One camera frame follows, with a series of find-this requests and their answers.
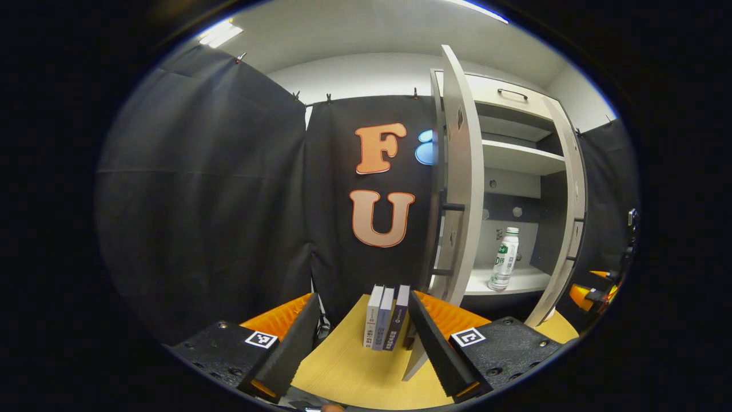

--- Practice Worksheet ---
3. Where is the white book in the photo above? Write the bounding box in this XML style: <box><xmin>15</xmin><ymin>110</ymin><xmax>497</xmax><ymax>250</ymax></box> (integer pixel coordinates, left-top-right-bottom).
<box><xmin>364</xmin><ymin>284</ymin><xmax>385</xmax><ymax>348</ymax></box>

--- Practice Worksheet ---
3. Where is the grey-blue book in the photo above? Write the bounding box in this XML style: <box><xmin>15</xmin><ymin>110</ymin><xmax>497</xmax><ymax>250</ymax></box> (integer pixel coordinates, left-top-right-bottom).
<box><xmin>373</xmin><ymin>287</ymin><xmax>395</xmax><ymax>351</ymax></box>

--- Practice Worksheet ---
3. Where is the white cabinet door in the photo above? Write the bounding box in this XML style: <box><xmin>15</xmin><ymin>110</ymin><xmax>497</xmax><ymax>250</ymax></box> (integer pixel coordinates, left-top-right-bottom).
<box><xmin>402</xmin><ymin>45</ymin><xmax>486</xmax><ymax>382</ymax></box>
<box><xmin>523</xmin><ymin>96</ymin><xmax>588</xmax><ymax>328</ymax></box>

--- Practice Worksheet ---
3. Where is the white green-labelled plastic bottle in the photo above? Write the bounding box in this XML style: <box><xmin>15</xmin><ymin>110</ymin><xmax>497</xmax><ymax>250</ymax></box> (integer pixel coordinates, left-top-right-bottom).
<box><xmin>488</xmin><ymin>227</ymin><xmax>520</xmax><ymax>291</ymax></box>

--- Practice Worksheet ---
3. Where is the white cabinet drawer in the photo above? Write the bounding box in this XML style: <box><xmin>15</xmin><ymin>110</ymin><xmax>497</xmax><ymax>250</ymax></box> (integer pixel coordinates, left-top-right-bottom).
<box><xmin>435</xmin><ymin>70</ymin><xmax>558</xmax><ymax>121</ymax></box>

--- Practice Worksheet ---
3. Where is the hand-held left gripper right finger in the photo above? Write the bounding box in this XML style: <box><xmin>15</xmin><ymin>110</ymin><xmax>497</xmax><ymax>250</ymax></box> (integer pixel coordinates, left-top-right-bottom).
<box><xmin>407</xmin><ymin>290</ymin><xmax>568</xmax><ymax>404</ymax></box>

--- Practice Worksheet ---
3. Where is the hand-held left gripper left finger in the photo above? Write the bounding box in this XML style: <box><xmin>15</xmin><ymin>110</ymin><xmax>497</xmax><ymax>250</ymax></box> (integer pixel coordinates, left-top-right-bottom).
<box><xmin>163</xmin><ymin>292</ymin><xmax>321</xmax><ymax>401</ymax></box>

